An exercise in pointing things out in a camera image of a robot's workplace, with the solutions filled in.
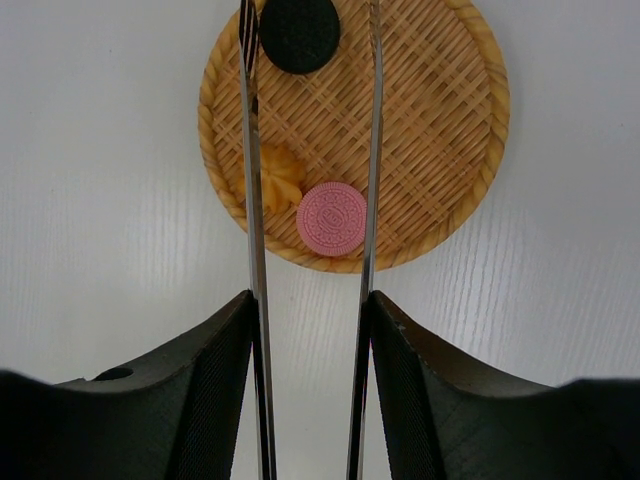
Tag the yellow flower cookie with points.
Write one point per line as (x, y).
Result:
(282, 175)

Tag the woven bamboo tray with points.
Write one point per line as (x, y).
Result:
(446, 117)

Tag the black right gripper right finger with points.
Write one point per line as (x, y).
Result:
(448, 415)

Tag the pink round sandwich cookie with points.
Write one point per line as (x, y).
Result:
(331, 219)

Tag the steel tongs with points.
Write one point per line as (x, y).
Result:
(248, 41)

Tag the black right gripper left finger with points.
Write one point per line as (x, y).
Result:
(172, 413)

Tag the black round cookie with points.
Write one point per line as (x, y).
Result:
(299, 36)

